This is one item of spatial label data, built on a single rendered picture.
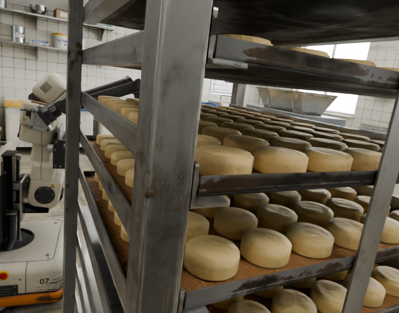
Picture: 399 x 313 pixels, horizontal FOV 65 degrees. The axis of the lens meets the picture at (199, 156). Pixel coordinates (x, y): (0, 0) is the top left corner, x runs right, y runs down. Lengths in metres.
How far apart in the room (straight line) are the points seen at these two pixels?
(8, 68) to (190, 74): 5.48
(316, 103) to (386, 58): 3.56
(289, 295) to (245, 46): 0.30
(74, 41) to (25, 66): 4.86
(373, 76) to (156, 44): 0.19
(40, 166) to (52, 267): 0.54
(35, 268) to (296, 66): 1.80
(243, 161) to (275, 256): 0.11
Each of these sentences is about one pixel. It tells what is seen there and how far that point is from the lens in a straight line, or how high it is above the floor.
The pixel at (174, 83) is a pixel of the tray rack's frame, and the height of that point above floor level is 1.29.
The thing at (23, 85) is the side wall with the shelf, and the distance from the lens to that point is 5.64.
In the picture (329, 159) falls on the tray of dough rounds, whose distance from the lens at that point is 0.32.
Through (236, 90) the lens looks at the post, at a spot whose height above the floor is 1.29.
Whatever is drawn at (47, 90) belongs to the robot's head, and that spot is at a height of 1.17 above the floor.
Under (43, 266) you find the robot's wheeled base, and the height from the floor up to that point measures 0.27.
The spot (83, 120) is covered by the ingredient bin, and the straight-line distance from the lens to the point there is 5.10.
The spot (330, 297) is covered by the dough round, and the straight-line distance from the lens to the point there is 0.45.
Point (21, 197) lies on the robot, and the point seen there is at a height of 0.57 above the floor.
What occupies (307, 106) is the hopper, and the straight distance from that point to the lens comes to 2.10.
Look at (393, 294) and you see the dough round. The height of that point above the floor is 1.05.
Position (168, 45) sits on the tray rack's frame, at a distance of 0.18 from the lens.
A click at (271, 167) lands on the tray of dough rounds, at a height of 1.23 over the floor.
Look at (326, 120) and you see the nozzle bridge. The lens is 2.06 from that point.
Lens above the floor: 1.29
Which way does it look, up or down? 13 degrees down
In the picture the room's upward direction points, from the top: 7 degrees clockwise
